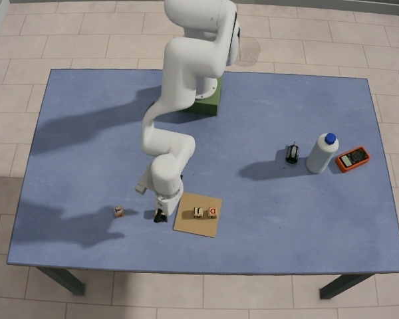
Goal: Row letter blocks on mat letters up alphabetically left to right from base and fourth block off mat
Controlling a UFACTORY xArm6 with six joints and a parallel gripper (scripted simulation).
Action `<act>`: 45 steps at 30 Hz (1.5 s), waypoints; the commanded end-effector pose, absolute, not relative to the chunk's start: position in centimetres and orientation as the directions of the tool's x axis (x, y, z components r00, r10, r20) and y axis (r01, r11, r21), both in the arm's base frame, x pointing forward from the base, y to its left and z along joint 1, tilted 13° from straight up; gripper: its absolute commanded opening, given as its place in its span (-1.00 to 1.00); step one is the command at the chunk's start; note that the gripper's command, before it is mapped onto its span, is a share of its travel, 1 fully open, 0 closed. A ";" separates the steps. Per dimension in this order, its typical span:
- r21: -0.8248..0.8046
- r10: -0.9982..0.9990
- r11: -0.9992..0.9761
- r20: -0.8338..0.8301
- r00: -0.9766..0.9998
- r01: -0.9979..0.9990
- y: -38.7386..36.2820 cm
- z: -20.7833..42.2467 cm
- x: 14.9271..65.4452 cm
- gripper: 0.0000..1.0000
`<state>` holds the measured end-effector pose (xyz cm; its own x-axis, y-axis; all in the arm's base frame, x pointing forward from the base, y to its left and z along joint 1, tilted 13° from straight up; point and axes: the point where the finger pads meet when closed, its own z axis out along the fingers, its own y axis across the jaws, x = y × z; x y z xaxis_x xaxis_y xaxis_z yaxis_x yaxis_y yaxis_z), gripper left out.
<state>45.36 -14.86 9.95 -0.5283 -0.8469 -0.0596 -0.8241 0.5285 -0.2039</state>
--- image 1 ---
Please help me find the tan square mat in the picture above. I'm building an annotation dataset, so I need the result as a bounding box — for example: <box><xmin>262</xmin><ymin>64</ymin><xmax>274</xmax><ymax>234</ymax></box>
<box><xmin>174</xmin><ymin>192</ymin><xmax>222</xmax><ymax>238</ymax></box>

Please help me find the orange digital multimeter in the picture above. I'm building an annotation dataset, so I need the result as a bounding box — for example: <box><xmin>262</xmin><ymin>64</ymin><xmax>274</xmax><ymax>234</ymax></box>
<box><xmin>335</xmin><ymin>146</ymin><xmax>370</xmax><ymax>173</ymax></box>

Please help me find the white plastic bottle with blue cap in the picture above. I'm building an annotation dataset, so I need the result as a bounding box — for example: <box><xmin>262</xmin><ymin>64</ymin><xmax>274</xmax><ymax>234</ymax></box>
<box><xmin>306</xmin><ymin>133</ymin><xmax>338</xmax><ymax>174</ymax></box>

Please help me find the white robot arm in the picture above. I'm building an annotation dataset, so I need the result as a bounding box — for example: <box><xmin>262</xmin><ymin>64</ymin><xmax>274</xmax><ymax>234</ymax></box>
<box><xmin>134</xmin><ymin>0</ymin><xmax>240</xmax><ymax>201</ymax></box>

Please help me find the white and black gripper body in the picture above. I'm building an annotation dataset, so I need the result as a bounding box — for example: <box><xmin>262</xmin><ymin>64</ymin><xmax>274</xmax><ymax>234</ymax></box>
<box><xmin>154</xmin><ymin>180</ymin><xmax>183</xmax><ymax>216</ymax></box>

